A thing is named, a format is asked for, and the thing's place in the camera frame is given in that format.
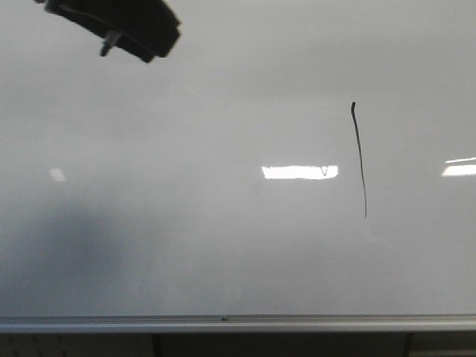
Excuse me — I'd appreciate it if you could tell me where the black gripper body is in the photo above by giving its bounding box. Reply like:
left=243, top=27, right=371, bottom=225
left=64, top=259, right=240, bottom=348
left=37, top=1, right=181, bottom=63

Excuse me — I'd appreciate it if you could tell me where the white whiteboard with aluminium frame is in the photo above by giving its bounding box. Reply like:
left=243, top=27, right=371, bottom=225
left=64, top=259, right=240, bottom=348
left=1, top=1, right=475, bottom=333

